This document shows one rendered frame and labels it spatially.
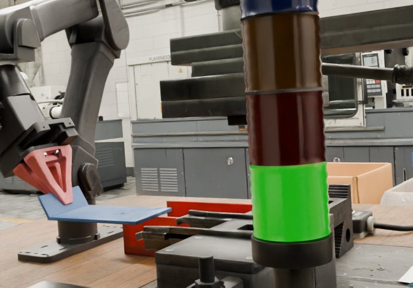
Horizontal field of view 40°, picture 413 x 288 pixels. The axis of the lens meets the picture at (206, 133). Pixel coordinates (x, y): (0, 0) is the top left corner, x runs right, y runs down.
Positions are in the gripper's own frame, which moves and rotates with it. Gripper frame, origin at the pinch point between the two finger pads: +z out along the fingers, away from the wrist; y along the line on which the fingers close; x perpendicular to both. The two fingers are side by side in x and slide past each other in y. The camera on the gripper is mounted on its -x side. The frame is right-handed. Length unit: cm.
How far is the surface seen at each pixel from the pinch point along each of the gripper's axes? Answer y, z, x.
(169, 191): -323, -72, 460
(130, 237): -3.7, 7.4, 11.6
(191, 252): 21.9, 14.8, -10.9
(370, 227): 20.6, 24.5, 32.3
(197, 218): 15.1, 11.5, 2.1
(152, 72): -266, -195, 470
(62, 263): -11.0, 5.8, 4.5
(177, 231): 17.0, 12.0, -4.8
